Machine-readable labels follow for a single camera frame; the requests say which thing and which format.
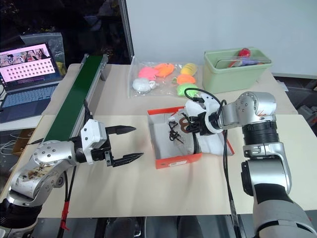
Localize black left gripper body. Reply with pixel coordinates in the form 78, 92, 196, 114
90, 131, 117, 168

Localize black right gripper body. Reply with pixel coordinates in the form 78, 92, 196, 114
196, 112, 211, 136

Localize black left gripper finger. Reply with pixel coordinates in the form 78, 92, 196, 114
106, 125, 137, 136
112, 152, 145, 168

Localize orange cardboard shoebox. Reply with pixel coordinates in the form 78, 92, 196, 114
146, 106, 235, 170

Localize white wrapping paper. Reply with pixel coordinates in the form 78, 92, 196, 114
185, 100, 229, 156

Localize green toy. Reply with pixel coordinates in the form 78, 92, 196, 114
176, 84, 198, 98

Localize small orange toy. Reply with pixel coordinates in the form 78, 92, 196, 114
176, 74, 197, 85

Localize clear plastic toy bag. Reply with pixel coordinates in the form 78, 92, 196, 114
127, 56, 207, 100

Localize white toy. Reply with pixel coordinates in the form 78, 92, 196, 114
132, 77, 159, 93

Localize yellow fish toy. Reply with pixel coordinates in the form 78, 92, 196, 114
180, 63, 198, 75

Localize light green plastic bin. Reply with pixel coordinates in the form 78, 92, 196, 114
203, 47, 273, 94

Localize green conveyor belt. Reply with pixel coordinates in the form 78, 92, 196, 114
42, 53, 110, 145

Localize orange fish toy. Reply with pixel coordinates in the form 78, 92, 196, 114
154, 63, 174, 78

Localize pink fish toy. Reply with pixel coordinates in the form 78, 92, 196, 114
138, 66, 156, 80

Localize dark rounded shape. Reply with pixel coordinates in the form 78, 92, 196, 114
103, 215, 147, 238

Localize clear zip bag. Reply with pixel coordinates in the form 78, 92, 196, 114
19, 32, 67, 76

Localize grey storage crates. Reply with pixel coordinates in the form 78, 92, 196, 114
296, 78, 317, 114

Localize open laptop computer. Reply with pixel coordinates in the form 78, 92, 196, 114
0, 42, 64, 124

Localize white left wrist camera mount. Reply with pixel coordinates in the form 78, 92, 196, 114
80, 119, 108, 165

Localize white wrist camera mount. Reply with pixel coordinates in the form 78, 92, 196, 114
196, 93, 224, 135
80, 119, 108, 165

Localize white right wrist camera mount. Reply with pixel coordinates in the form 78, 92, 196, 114
196, 93, 224, 135

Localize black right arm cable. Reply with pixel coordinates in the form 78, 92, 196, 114
184, 87, 243, 238

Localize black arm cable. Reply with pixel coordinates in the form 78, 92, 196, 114
184, 87, 243, 238
57, 165, 77, 238

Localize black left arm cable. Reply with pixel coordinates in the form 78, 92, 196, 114
57, 165, 77, 238

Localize thin white cables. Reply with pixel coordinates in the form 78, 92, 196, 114
0, 139, 16, 155

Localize silver metal post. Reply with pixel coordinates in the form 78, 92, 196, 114
124, 0, 136, 65

